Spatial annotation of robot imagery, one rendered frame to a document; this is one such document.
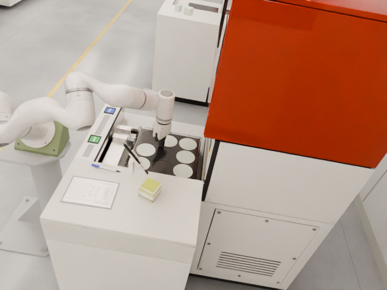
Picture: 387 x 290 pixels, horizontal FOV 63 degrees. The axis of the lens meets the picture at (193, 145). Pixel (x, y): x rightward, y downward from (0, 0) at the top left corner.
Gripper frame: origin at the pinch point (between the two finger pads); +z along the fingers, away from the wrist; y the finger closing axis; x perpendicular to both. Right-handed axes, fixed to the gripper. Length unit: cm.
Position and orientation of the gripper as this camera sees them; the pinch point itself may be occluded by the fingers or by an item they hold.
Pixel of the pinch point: (161, 142)
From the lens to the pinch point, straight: 173.5
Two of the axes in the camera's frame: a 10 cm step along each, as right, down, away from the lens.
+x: 7.9, 4.8, -3.7
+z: -1.4, 7.5, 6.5
